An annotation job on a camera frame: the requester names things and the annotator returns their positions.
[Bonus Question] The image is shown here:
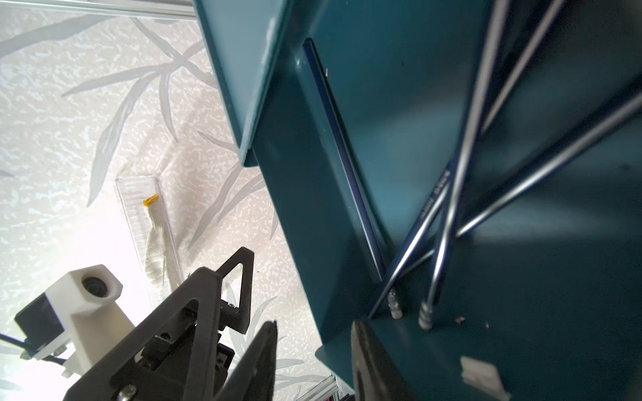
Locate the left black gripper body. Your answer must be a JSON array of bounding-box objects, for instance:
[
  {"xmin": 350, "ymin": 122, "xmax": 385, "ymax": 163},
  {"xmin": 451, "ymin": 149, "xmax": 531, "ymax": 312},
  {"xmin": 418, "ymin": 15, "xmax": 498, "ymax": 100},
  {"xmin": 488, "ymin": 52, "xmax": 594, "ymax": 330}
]
[{"xmin": 135, "ymin": 300, "xmax": 236, "ymax": 400}]

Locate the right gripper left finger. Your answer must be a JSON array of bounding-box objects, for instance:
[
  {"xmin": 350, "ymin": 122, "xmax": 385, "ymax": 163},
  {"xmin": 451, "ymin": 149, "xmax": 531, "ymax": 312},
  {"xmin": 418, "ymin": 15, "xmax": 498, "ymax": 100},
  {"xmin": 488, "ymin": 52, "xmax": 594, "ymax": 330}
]
[{"xmin": 215, "ymin": 321, "xmax": 279, "ymax": 401}]

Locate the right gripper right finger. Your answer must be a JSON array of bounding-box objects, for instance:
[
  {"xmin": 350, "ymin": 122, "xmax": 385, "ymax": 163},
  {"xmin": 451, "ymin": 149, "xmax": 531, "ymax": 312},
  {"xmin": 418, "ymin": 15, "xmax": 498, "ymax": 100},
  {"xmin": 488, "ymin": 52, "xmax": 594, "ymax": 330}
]
[{"xmin": 350, "ymin": 320, "xmax": 416, "ymax": 400}]

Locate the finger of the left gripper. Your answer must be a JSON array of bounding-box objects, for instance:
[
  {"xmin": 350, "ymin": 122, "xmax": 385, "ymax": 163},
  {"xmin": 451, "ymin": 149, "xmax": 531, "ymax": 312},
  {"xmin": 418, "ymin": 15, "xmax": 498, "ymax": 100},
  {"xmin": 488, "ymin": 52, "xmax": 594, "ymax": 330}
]
[
  {"xmin": 215, "ymin": 246, "xmax": 255, "ymax": 336},
  {"xmin": 65, "ymin": 267, "xmax": 222, "ymax": 400}
]

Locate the teal top drawer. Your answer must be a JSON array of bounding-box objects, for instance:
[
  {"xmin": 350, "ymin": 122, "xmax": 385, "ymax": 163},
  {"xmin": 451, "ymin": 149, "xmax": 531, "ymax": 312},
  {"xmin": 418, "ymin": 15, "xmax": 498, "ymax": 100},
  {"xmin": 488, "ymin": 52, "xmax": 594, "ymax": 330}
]
[{"xmin": 252, "ymin": 1, "xmax": 641, "ymax": 400}]

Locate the teal drawer cabinet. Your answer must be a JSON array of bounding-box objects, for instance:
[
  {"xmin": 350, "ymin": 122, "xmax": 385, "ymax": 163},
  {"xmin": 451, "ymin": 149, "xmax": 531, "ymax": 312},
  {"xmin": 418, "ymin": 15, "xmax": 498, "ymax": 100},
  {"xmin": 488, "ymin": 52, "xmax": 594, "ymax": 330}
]
[{"xmin": 193, "ymin": 0, "xmax": 294, "ymax": 167}]

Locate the clear plastic wall tray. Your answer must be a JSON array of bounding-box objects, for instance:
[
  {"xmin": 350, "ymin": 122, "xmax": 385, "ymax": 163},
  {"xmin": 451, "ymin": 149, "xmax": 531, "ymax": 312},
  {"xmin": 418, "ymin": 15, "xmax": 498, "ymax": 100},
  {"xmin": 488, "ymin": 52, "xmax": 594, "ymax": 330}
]
[{"xmin": 115, "ymin": 175, "xmax": 184, "ymax": 307}]

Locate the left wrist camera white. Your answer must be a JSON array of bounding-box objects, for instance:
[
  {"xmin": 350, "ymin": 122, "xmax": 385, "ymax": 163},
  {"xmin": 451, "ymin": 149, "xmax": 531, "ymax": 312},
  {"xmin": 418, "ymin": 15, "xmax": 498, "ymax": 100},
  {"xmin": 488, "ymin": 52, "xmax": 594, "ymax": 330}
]
[{"xmin": 14, "ymin": 265, "xmax": 134, "ymax": 377}]

